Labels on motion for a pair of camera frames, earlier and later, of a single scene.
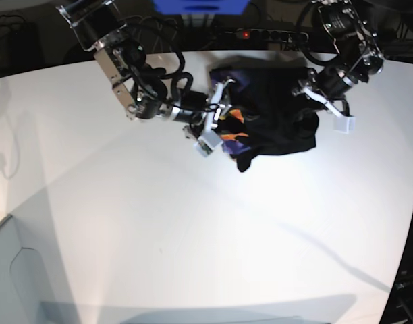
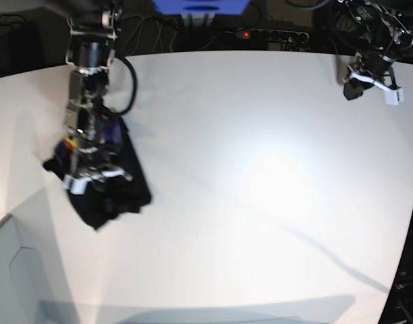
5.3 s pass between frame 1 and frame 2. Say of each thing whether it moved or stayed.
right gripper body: moved
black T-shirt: moved
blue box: stayed
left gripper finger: moved
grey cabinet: stayed
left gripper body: moved
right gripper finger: moved
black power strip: stayed
